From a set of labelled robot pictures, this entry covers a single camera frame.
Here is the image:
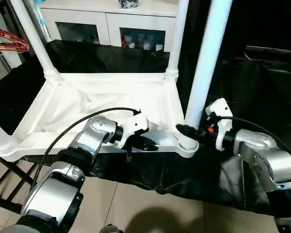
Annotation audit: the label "white plastic table top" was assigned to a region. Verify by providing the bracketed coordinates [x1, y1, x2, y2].
[0, 71, 200, 163]

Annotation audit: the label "white plastic table leg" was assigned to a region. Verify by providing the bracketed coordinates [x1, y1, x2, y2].
[184, 0, 234, 148]
[164, 0, 190, 82]
[11, 0, 64, 82]
[0, 116, 17, 157]

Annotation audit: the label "black plastic mat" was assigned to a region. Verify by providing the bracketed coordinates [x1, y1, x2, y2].
[0, 40, 291, 218]

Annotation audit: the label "black flat monitor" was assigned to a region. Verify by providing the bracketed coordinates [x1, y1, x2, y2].
[243, 45, 291, 59]

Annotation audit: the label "large black box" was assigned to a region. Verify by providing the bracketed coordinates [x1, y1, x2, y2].
[181, 0, 248, 71]

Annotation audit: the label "white cabinet with glass doors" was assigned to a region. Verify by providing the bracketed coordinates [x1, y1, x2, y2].
[40, 0, 185, 53]

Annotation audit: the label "black tangled bundle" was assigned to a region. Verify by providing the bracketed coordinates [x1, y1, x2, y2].
[118, 0, 139, 8]

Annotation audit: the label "small white box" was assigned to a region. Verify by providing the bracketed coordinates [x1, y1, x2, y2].
[0, 52, 23, 71]

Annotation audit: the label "grey curtain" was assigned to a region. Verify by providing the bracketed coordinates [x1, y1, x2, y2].
[4, 0, 49, 53]

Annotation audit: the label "black left wrist camera cable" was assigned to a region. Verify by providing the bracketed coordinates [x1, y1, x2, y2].
[30, 108, 142, 193]

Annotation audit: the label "black folding table frame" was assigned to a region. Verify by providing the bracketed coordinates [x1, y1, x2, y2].
[0, 150, 40, 215]

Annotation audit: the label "red wire hangers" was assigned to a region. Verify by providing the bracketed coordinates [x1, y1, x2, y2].
[0, 23, 30, 53]

